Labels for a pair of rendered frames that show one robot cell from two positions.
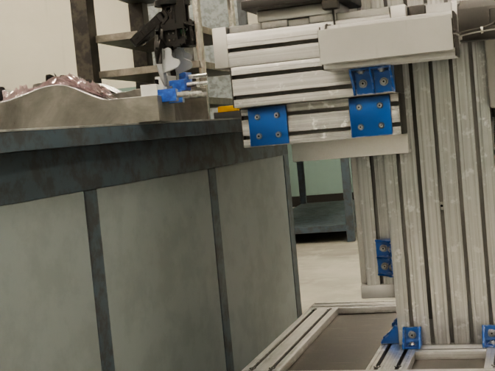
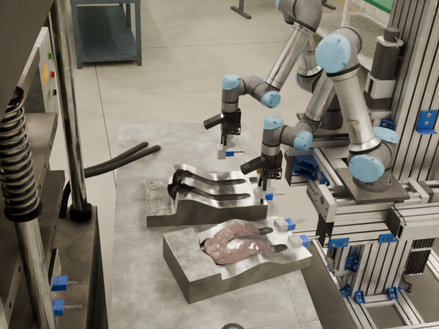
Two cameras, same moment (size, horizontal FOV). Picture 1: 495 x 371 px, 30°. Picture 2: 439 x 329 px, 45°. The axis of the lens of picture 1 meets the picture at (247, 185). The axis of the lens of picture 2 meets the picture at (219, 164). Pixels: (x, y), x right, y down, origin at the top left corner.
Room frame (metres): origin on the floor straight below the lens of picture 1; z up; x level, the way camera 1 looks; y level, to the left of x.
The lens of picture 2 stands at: (0.88, 1.24, 2.19)
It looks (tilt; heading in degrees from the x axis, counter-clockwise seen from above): 33 degrees down; 330
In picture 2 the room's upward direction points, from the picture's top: 3 degrees clockwise
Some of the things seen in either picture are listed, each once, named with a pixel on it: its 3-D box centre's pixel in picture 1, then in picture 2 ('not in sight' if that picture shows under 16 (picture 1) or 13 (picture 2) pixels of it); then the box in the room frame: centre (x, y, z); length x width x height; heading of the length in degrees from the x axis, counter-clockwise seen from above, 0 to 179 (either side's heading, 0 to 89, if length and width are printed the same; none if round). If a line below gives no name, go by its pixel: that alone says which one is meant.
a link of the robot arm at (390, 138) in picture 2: not in sight; (380, 146); (2.06, -0.15, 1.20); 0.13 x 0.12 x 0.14; 121
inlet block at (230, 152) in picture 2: (185, 77); (231, 151); (2.64, 0.15, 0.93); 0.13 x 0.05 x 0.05; 69
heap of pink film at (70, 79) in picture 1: (57, 87); (238, 240); (2.12, 0.41, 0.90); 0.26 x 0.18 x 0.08; 87
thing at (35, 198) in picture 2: not in sight; (13, 156); (1.95, 1.14, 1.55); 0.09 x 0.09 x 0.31
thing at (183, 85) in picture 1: (183, 85); (269, 194); (2.32, 0.14, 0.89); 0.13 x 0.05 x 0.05; 69
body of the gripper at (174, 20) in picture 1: (173, 24); (270, 164); (2.33, 0.15, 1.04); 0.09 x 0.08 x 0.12; 69
